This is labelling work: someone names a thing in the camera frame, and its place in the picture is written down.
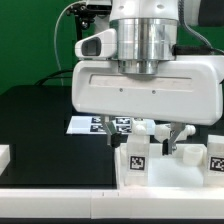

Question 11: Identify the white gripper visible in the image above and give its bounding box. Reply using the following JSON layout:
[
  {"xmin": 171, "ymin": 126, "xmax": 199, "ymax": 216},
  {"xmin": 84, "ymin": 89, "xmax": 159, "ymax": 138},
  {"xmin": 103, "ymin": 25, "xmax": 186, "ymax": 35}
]
[{"xmin": 72, "ymin": 56, "xmax": 224, "ymax": 155}]

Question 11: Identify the white square tabletop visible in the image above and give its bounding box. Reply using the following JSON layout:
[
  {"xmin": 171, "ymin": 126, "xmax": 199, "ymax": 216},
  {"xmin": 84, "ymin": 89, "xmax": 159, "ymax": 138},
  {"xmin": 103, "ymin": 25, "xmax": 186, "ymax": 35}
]
[{"xmin": 115, "ymin": 143, "xmax": 221, "ymax": 188}]

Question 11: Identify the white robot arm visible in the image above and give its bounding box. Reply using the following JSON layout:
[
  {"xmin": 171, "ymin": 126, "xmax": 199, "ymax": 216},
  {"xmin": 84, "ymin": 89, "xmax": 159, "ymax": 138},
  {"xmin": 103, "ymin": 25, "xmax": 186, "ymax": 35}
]
[{"xmin": 72, "ymin": 0, "xmax": 224, "ymax": 155}]

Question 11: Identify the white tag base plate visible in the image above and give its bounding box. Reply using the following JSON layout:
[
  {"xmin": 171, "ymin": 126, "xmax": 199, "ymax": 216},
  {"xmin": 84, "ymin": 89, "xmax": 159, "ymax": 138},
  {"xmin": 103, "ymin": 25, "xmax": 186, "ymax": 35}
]
[{"xmin": 66, "ymin": 116, "xmax": 131, "ymax": 135}]

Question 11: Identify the white obstacle fence rail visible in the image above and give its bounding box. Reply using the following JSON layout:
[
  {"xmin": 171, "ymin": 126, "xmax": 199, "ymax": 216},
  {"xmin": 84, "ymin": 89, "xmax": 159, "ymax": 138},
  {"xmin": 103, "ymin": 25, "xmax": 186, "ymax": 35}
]
[{"xmin": 0, "ymin": 144, "xmax": 224, "ymax": 220}]

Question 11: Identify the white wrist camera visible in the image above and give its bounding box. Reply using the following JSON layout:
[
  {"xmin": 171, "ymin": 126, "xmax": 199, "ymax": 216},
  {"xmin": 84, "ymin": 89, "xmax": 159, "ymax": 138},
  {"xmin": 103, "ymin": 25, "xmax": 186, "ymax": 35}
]
[{"xmin": 75, "ymin": 28, "xmax": 117, "ymax": 60}]

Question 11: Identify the black cables bundle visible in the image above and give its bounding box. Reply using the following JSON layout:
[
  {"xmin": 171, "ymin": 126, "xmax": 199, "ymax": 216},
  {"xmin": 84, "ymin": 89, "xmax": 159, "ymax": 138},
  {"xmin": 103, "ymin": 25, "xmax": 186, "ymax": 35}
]
[{"xmin": 34, "ymin": 69, "xmax": 75, "ymax": 87}]

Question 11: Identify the grey cable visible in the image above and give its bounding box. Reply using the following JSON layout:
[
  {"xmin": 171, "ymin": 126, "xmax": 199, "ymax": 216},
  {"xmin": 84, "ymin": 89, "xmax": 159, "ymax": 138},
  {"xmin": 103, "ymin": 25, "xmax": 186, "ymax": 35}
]
[{"xmin": 53, "ymin": 0, "xmax": 87, "ymax": 73}]

